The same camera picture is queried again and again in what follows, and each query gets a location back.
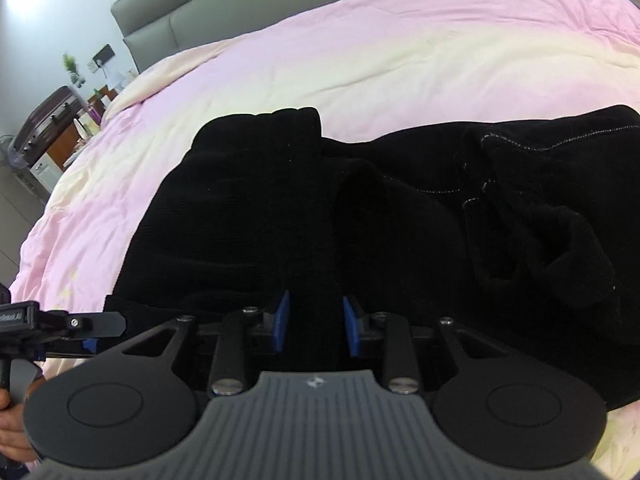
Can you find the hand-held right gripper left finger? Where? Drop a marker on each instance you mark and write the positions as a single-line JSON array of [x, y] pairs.
[[282, 324]]

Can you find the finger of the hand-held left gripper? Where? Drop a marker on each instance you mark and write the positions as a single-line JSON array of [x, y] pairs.
[[100, 324], [75, 347]]

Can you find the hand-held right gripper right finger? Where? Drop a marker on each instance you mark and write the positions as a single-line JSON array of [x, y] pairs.
[[350, 326]]

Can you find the person's left hand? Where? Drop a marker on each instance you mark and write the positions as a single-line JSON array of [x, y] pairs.
[[12, 430]]

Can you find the white cabinet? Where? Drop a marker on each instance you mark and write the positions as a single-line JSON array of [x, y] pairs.
[[46, 172]]

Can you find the wooden nightstand with white top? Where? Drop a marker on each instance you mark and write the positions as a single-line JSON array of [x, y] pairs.
[[75, 132]]

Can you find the brown suitcase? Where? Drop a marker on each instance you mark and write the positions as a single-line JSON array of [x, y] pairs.
[[42, 120]]

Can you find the small green potted plant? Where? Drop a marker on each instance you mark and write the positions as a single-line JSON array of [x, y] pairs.
[[72, 66]]

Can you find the pink floral blanket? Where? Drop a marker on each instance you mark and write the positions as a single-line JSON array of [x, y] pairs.
[[400, 60]]

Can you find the grey padded headboard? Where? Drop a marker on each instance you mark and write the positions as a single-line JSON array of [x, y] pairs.
[[190, 15]]

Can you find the black wall switch panel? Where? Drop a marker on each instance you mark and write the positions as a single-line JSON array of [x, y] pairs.
[[103, 55]]

